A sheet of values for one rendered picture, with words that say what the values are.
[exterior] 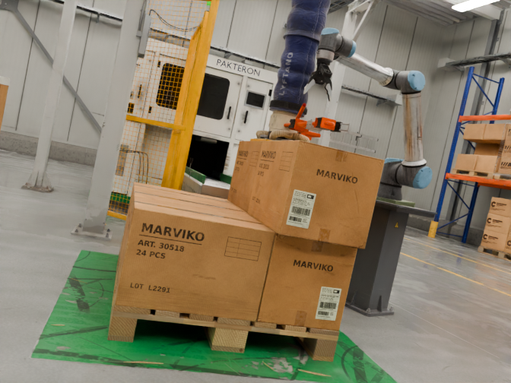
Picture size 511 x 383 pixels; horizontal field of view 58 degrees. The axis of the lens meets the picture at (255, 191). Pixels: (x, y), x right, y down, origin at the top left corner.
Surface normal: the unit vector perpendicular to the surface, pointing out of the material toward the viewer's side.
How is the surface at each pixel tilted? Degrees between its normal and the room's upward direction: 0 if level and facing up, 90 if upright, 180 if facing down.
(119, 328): 90
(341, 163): 90
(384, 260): 90
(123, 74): 90
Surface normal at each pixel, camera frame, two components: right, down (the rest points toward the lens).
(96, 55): 0.34, 0.12
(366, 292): -0.74, -0.12
